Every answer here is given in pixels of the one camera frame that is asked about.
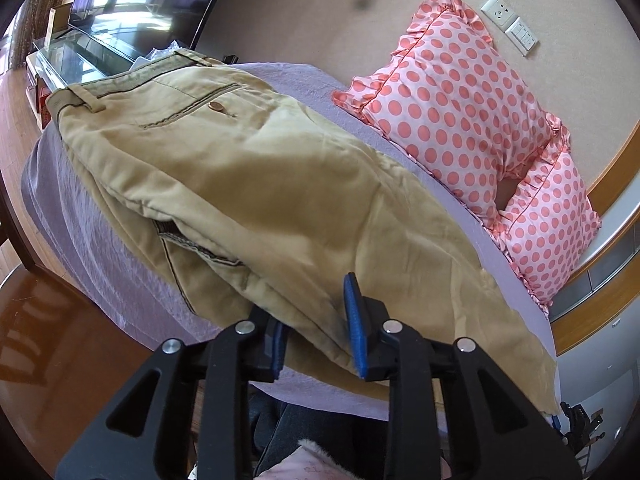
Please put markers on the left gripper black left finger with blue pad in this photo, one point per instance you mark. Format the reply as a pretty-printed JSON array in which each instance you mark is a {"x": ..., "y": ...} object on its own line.
[{"x": 186, "y": 398}]

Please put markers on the khaki tan pants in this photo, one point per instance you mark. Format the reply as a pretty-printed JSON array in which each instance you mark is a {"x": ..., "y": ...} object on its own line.
[{"x": 241, "y": 196}]

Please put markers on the small pink polka dot pillow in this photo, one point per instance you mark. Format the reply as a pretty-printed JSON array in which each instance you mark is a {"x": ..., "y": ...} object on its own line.
[{"x": 548, "y": 223}]

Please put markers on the lavender bed sheet mattress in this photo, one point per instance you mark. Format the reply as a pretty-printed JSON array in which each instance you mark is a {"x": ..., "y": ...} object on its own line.
[{"x": 150, "y": 310}]

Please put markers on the large pink polka dot pillow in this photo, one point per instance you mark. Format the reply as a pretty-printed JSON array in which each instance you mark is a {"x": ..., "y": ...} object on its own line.
[{"x": 452, "y": 103}]

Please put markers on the glass top tv stand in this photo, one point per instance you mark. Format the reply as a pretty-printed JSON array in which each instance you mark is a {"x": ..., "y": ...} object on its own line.
[{"x": 71, "y": 57}]

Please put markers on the wooden wall trim panel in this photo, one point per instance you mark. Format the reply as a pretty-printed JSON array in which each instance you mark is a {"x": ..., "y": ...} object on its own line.
[{"x": 608, "y": 276}]

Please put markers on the white wall light switch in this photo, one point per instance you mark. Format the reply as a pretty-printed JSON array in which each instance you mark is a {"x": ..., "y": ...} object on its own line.
[{"x": 522, "y": 37}]

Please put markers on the white wall power socket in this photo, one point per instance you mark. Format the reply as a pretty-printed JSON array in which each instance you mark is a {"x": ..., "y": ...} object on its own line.
[{"x": 500, "y": 13}]

